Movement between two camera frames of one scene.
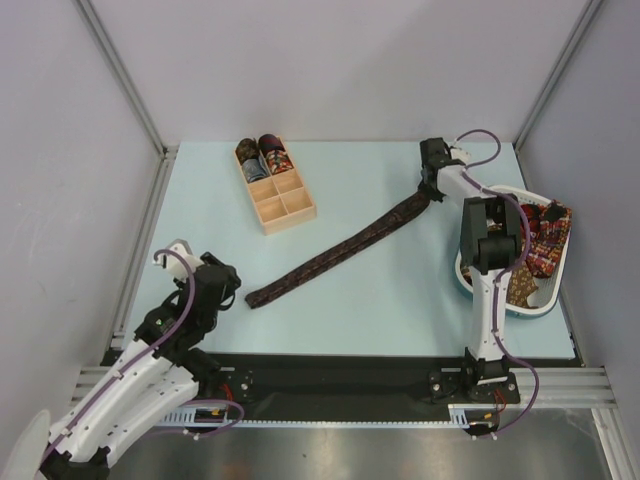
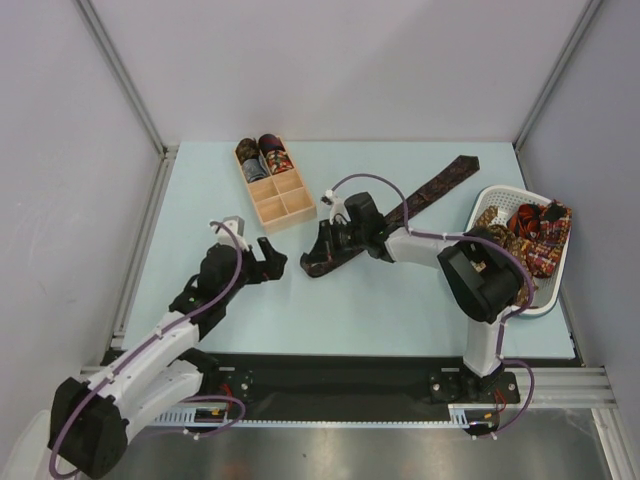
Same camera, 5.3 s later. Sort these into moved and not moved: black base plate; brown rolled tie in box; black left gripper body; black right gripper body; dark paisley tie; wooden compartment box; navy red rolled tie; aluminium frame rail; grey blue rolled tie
Moved: black right gripper body; dark paisley tie; black left gripper body
Not moved: black base plate; brown rolled tie in box; aluminium frame rail; grey blue rolled tie; wooden compartment box; navy red rolled tie
